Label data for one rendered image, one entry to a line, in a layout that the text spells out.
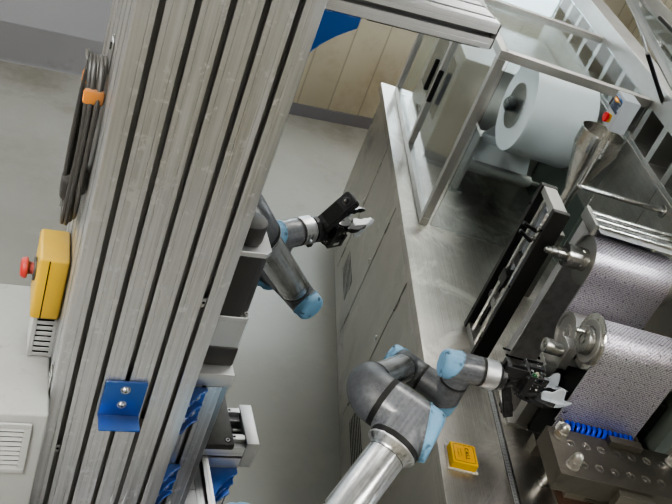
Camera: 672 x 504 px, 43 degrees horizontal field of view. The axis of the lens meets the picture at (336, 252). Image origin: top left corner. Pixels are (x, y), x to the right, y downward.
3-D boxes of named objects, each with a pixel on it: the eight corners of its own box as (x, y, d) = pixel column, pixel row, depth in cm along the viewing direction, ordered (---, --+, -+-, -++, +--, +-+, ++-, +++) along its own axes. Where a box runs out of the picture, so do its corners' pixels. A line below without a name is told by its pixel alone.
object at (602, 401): (554, 419, 226) (588, 369, 216) (632, 438, 231) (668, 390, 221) (554, 420, 226) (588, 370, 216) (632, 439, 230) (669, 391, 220)
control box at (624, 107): (596, 118, 248) (613, 88, 242) (616, 125, 249) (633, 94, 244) (603, 129, 242) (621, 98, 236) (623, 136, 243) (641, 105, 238)
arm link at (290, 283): (276, 200, 175) (334, 301, 217) (245, 170, 181) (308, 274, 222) (232, 237, 173) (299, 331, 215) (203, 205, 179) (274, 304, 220)
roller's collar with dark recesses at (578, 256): (556, 256, 238) (567, 238, 234) (575, 262, 239) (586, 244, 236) (561, 270, 233) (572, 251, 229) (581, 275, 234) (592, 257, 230)
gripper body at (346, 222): (327, 226, 236) (295, 232, 228) (340, 204, 231) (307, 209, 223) (343, 246, 233) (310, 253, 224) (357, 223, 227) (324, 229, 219)
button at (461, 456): (446, 446, 221) (449, 440, 220) (470, 452, 223) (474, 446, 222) (449, 467, 216) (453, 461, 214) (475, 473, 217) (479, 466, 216)
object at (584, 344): (571, 344, 223) (583, 319, 220) (577, 346, 223) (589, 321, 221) (581, 358, 216) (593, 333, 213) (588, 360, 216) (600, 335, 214)
